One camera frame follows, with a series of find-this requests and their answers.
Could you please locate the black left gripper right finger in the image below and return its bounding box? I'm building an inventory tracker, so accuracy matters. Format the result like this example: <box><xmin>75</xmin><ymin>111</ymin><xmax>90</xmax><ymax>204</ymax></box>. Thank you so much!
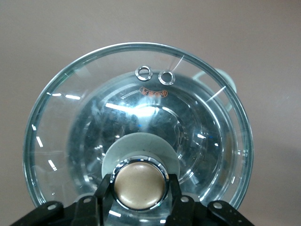
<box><xmin>166</xmin><ymin>173</ymin><xmax>254</xmax><ymax>226</ymax></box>

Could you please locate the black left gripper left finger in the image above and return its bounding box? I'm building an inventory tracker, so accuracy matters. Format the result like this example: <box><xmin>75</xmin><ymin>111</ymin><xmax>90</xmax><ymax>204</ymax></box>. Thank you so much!
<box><xmin>10</xmin><ymin>173</ymin><xmax>111</xmax><ymax>226</ymax></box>

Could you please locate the glass lid with bronze knob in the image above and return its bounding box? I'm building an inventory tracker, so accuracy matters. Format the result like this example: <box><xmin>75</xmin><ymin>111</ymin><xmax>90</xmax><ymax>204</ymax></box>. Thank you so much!
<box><xmin>22</xmin><ymin>42</ymin><xmax>254</xmax><ymax>226</ymax></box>

